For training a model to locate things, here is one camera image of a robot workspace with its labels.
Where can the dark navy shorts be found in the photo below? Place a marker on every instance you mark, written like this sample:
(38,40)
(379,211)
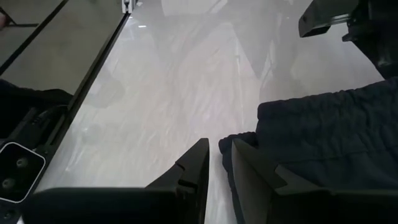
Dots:
(326,140)

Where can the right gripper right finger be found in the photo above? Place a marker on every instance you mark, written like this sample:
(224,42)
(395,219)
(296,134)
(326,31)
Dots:
(252,186)

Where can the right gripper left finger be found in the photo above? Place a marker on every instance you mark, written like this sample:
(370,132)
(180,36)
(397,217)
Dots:
(194,174)

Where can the black frame-mounted camera box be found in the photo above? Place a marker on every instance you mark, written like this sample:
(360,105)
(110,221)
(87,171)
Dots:
(18,171)

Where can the black aluminium table frame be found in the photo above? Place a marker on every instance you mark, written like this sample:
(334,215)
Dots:
(62,124)

